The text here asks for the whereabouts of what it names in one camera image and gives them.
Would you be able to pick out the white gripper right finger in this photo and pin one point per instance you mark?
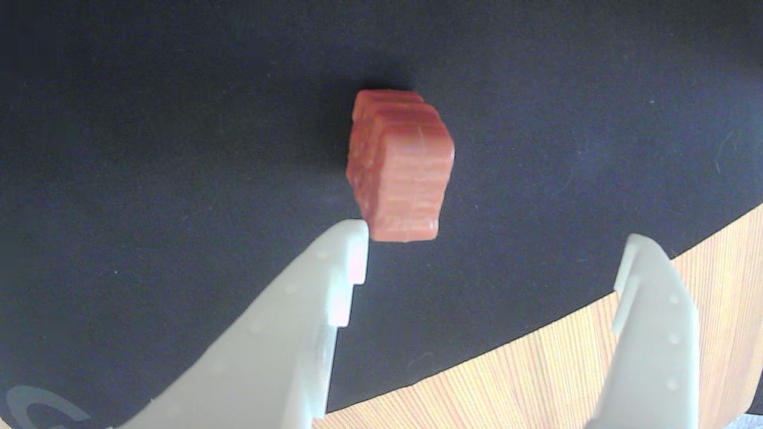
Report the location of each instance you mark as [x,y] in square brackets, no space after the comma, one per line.
[658,345]

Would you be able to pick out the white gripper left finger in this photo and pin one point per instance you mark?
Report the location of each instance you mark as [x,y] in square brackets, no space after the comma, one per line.
[280,333]

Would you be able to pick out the brown brick toy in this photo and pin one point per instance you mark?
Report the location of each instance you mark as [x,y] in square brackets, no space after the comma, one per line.
[402,167]

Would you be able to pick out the black desk mat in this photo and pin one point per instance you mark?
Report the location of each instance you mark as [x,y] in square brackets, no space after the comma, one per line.
[179,149]

